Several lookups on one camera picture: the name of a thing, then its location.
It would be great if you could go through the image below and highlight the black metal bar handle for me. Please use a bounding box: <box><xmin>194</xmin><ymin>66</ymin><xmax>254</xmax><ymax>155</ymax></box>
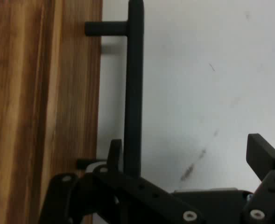
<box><xmin>76</xmin><ymin>0</ymin><xmax>145</xmax><ymax>179</ymax></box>

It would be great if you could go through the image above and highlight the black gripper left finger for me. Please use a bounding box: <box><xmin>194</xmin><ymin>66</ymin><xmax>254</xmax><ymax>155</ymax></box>
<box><xmin>38</xmin><ymin>139</ymin><xmax>207</xmax><ymax>224</ymax></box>

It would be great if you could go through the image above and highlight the wooden cabinet door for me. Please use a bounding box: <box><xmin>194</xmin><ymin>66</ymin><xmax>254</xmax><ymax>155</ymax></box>
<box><xmin>0</xmin><ymin>0</ymin><xmax>103</xmax><ymax>224</ymax></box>

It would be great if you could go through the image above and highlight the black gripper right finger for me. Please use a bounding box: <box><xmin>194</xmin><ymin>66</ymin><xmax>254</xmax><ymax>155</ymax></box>
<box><xmin>241</xmin><ymin>133</ymin><xmax>275</xmax><ymax>224</ymax></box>

